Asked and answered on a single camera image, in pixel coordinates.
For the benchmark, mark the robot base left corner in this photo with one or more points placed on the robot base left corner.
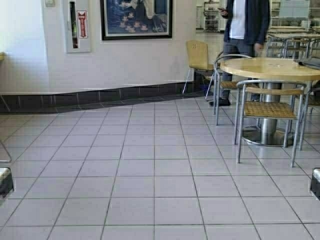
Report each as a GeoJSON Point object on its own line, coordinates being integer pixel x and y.
{"type": "Point", "coordinates": [6, 182]}

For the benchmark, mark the robot base right corner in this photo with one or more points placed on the robot base right corner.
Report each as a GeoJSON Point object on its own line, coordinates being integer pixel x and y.
{"type": "Point", "coordinates": [315, 183]}

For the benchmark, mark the background tables and chairs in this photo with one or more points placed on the background tables and chairs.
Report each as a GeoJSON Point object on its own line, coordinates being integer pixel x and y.
{"type": "Point", "coordinates": [292, 43]}

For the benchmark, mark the metal wicker armchair left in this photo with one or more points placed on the metal wicker armchair left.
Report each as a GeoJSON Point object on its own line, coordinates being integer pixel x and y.
{"type": "Point", "coordinates": [222, 85]}

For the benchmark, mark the metal wicker armchair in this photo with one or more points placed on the metal wicker armchair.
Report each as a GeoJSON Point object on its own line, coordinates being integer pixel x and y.
{"type": "Point", "coordinates": [269, 110]}
{"type": "Point", "coordinates": [222, 85]}

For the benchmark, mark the framed blue poster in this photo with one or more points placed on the framed blue poster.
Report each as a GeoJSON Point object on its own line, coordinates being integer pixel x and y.
{"type": "Point", "coordinates": [136, 19]}

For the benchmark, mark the round wooden cafe table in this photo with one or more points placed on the round wooden cafe table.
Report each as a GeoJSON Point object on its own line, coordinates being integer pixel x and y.
{"type": "Point", "coordinates": [272, 73]}

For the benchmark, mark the metal wicker armchair front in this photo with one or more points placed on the metal wicker armchair front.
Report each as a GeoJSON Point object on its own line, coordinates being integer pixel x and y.
{"type": "Point", "coordinates": [269, 110]}

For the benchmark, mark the red extinguisher sign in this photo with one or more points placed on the red extinguisher sign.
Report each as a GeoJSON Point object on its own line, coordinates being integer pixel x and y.
{"type": "Point", "coordinates": [82, 20]}

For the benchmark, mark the white fire extinguisher cabinet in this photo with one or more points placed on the white fire extinguisher cabinet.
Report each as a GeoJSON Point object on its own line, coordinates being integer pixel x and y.
{"type": "Point", "coordinates": [74, 44]}

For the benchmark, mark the standing person dark jacket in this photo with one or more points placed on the standing person dark jacket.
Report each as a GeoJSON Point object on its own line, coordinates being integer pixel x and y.
{"type": "Point", "coordinates": [247, 24]}

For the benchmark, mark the plywood chair by wall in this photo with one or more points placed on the plywood chair by wall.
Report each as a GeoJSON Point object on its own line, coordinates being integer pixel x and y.
{"type": "Point", "coordinates": [198, 59]}

